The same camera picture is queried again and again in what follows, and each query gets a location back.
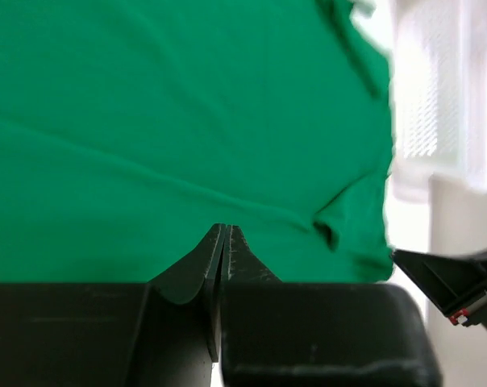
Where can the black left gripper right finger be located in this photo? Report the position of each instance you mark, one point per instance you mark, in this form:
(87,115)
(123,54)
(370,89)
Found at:
(277,333)

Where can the white plastic mesh basket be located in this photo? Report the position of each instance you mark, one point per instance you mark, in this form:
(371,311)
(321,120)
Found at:
(440,97)

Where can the green garment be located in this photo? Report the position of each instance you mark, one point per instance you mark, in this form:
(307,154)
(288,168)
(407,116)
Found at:
(129,128)

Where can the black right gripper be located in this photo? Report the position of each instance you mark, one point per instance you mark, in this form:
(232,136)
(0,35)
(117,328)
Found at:
(456,285)

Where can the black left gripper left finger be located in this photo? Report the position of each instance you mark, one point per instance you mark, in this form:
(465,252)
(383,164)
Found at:
(163,332)

